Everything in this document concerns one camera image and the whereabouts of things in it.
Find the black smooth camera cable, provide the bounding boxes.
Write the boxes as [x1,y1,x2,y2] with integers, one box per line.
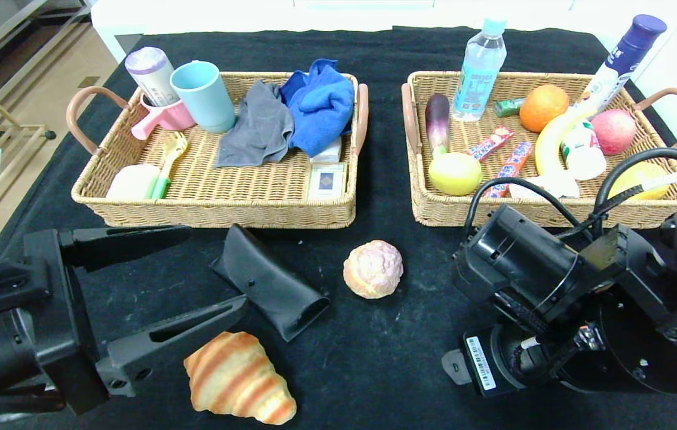
[592,148,677,234]

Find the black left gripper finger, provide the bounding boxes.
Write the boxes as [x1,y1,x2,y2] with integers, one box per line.
[59,225,192,273]
[95,294,250,397]

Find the plain white small box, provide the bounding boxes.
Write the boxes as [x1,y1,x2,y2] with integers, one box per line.
[311,136,343,164]

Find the card box blue diamond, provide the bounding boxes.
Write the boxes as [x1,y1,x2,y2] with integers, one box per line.
[307,162,348,201]

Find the yellow banana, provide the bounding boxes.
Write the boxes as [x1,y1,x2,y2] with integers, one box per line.
[534,106,597,177]

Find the black leather glasses case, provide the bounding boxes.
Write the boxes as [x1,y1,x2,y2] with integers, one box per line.
[211,224,332,342]

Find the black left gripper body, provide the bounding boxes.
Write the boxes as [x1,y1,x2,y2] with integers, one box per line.
[0,229,111,416]

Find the black table cloth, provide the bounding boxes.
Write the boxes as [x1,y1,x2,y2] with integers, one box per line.
[0,27,677,430]

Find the blue cloth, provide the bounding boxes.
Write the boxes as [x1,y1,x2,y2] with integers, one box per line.
[280,59,356,158]

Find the purple eggplant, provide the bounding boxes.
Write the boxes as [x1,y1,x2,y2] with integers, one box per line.
[425,94,451,157]

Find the orange fruit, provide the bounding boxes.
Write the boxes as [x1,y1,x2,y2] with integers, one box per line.
[519,85,570,133]

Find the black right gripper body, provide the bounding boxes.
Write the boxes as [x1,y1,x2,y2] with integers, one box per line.
[462,323,561,398]

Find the pink cup with handle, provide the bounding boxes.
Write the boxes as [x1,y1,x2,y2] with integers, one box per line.
[131,94,197,141]

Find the white background table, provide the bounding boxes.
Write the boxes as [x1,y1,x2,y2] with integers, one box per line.
[92,0,677,65]

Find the white bottle purple cap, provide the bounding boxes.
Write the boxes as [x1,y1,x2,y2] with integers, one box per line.
[575,15,667,114]

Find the light blue plastic cup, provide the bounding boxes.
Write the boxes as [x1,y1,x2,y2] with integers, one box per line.
[170,60,237,134]

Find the yellow fork green handle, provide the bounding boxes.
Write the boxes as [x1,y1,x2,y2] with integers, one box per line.
[151,131,189,200]

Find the red white candy roll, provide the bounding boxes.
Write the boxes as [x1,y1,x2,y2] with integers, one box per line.
[467,127,514,162]

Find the thin black cable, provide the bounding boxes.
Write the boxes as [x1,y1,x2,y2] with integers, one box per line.
[464,177,581,239]

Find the clear water bottle blue label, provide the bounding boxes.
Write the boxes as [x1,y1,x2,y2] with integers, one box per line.
[452,18,507,122]

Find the grey cloth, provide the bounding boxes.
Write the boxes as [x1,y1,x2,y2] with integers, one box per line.
[216,79,295,168]

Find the round cream puff bread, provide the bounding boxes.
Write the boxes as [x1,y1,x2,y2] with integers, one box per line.
[343,240,404,300]

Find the striped golden croissant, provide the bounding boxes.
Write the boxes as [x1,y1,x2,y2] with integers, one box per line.
[183,331,298,426]

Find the woven wicker basket brown handles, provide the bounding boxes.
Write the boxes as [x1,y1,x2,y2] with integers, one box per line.
[401,71,677,229]
[66,72,370,229]

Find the pale white soap bar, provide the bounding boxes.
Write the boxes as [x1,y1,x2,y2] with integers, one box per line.
[105,164,162,199]

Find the yellow pear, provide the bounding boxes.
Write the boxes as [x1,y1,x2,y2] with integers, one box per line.
[607,161,672,201]

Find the white tumbler lilac lid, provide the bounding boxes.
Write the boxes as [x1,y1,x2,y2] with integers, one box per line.
[125,47,180,108]

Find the white yogurt drink bottle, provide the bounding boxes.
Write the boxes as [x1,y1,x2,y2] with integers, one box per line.
[560,120,608,182]

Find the orange blue candy roll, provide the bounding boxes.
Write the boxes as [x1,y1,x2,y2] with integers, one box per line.
[485,141,534,199]

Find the yellow lemon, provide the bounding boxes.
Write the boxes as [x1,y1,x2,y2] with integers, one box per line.
[428,151,483,196]

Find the red apple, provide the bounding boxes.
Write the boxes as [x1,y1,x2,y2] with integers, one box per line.
[590,109,638,156]

